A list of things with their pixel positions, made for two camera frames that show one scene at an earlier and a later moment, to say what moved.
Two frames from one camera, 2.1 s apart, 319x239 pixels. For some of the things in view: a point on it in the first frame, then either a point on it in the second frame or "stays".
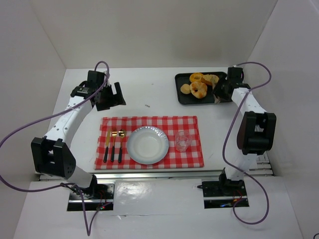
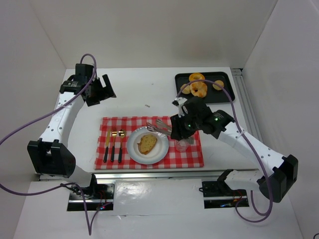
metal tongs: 217,100 -> 168,130
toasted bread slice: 210,79 -> 146,144
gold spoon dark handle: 121,134 stays
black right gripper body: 222,89 -> 178,128
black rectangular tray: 183,77 stays
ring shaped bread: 196,77 stays
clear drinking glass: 183,140 stays
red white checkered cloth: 185,149 stays
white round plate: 147,145 stays
